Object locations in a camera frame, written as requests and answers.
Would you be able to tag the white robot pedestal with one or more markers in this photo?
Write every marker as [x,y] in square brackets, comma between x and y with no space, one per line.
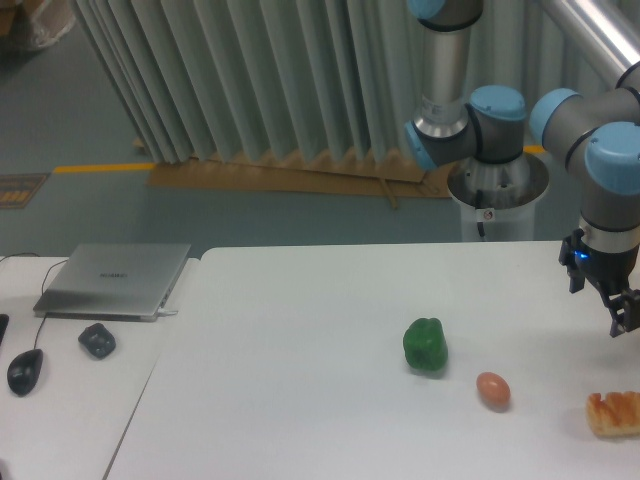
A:
[497,202]

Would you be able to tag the black computer mouse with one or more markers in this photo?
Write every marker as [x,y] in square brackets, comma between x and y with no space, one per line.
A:
[24,371]

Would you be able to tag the silver laptop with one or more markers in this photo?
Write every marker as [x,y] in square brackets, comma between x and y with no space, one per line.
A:
[114,281]

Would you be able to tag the cardboard boxes in corner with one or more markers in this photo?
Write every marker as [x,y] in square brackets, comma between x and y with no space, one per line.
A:
[28,26]

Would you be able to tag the brown egg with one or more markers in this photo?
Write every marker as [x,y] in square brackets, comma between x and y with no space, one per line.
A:
[493,390]

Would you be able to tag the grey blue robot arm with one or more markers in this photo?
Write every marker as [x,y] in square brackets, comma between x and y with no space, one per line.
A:
[596,140]

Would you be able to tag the brown cardboard sheet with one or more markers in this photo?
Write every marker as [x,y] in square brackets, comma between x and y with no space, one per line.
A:
[394,178]

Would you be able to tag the toasted bread slice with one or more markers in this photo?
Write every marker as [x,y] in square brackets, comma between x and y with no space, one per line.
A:
[614,415]

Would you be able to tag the green bell pepper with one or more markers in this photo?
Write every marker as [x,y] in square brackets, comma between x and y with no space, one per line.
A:
[425,346]

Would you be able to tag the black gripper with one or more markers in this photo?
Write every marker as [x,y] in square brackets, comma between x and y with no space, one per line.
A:
[608,273]

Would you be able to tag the grey folding curtain screen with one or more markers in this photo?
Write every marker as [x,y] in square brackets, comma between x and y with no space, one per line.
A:
[225,78]

